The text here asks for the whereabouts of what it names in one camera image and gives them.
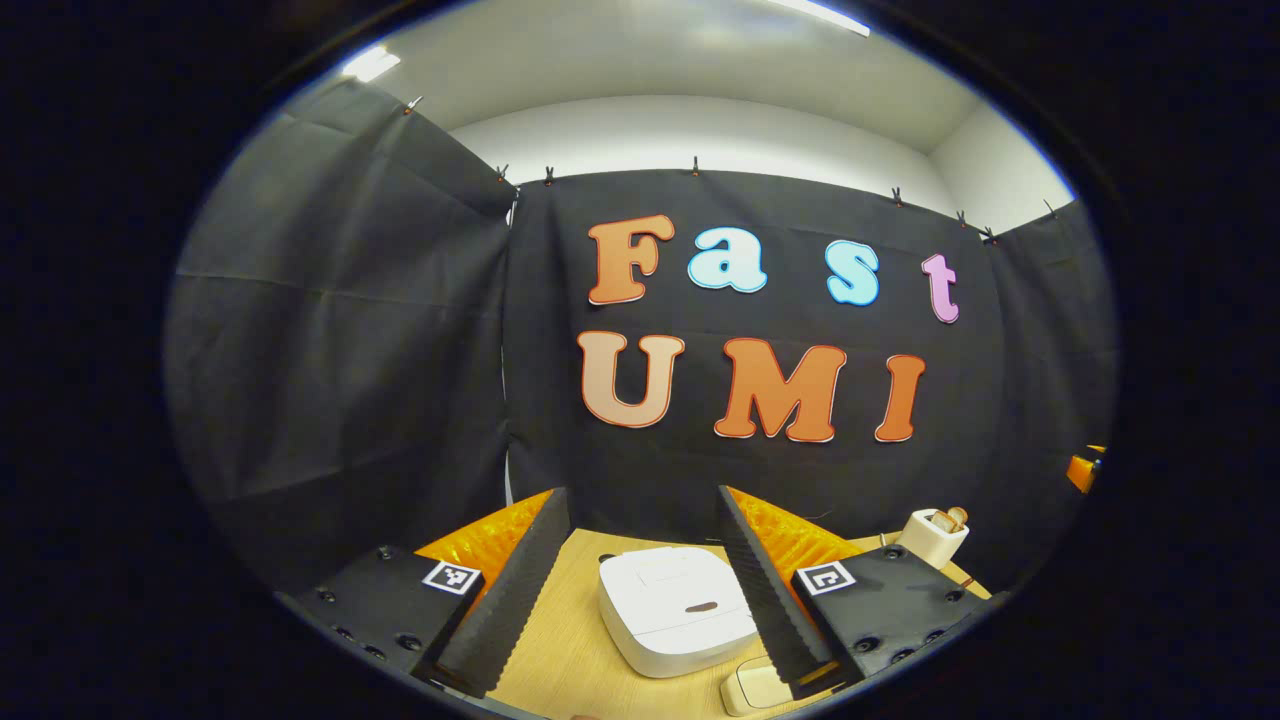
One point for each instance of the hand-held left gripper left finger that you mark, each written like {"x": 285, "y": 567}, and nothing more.
{"x": 510, "y": 600}

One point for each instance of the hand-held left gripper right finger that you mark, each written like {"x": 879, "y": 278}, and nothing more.
{"x": 775, "y": 610}

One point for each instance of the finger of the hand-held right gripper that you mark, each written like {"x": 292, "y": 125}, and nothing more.
{"x": 1080, "y": 472}

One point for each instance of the cream rice dish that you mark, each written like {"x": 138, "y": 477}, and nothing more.
{"x": 750, "y": 688}

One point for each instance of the white rice cooker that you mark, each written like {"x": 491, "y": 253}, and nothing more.
{"x": 660, "y": 610}

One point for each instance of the toast bread slice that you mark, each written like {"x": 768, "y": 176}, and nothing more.
{"x": 942, "y": 520}
{"x": 958, "y": 515}

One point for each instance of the white toaster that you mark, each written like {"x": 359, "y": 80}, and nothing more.
{"x": 930, "y": 542}

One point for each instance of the black backdrop cloth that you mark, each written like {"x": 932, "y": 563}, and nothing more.
{"x": 350, "y": 350}

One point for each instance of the row of black cloth clips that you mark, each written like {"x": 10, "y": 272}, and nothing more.
{"x": 695, "y": 166}

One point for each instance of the long ceiling light strip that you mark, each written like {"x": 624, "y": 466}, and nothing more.
{"x": 820, "y": 15}

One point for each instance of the ceiling light panel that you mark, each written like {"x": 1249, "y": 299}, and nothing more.
{"x": 370, "y": 63}

